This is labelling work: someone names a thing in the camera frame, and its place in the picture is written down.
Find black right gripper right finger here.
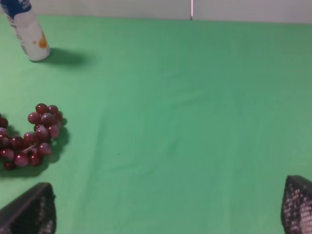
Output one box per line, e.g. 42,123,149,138
281,175,312,234

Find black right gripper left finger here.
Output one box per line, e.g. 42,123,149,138
0,182,57,234

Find bunch of red grapes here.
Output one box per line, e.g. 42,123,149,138
0,103,67,170

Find white bottle with blue cap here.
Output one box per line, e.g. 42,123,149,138
0,0,51,62

